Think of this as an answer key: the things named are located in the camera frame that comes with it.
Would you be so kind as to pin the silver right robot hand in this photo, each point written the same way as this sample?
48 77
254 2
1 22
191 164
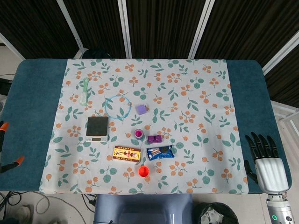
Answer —
271 172

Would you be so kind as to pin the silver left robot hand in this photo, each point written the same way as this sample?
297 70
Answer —
4 127

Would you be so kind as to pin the orange yellow snack box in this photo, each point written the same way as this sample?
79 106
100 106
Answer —
126 154

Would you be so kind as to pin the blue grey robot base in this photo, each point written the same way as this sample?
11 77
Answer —
142 210

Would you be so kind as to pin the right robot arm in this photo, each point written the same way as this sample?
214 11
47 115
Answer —
279 207

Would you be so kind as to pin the digital kitchen scale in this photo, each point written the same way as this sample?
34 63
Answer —
97 127

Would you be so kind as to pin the teal table cover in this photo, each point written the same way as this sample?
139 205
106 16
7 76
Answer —
32 105

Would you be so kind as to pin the white metal rack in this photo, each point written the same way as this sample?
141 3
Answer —
286 116

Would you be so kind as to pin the black trash bin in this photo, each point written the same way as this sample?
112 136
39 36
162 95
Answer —
217 213

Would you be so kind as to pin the floral white tablecloth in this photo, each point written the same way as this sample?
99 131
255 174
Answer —
187 105

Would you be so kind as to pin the blue Oreo cookie packet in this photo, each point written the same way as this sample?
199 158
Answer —
160 152

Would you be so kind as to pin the black object behind table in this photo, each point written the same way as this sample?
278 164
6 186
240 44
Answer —
97 53

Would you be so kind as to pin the purple building block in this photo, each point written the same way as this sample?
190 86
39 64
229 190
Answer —
154 139

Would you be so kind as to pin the orange red cup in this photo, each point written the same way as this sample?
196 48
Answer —
143 171

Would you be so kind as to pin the purple cube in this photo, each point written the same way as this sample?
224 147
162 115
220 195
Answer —
141 109

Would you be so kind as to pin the dark folding partition screen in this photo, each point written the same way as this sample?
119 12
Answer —
158 25

